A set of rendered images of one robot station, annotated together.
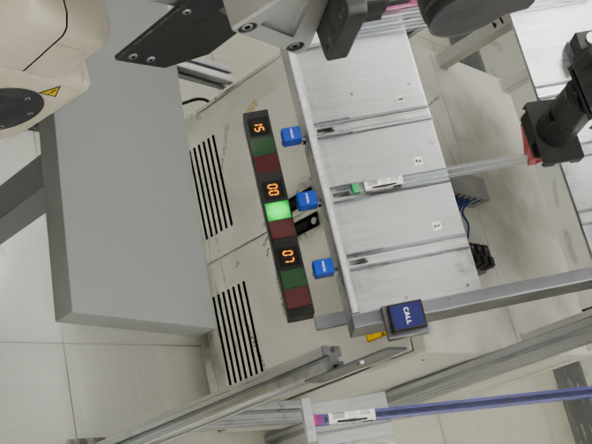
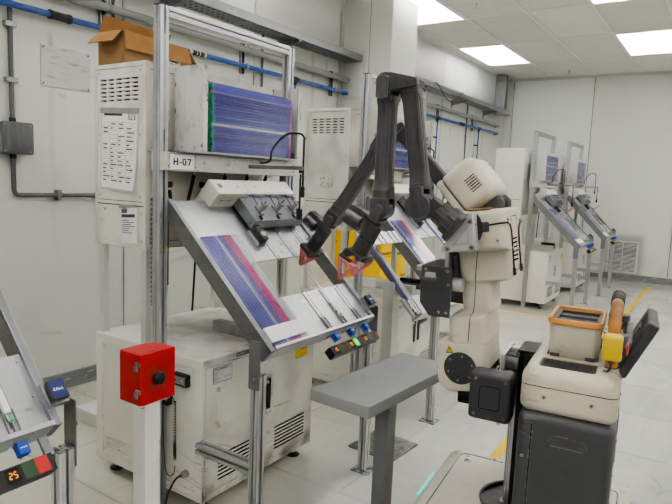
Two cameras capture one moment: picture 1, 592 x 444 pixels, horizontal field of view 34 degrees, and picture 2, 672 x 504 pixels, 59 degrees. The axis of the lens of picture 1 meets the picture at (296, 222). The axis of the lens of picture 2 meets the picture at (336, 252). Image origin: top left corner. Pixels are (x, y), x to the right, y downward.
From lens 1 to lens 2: 2.54 m
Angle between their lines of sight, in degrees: 79
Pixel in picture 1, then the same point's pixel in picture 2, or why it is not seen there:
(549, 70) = (268, 253)
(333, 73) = (308, 323)
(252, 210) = not seen: hidden behind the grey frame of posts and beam
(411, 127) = (311, 298)
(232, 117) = (216, 440)
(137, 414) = (328, 467)
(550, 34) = (255, 250)
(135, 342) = (303, 479)
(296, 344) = (298, 393)
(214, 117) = not seen: hidden behind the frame
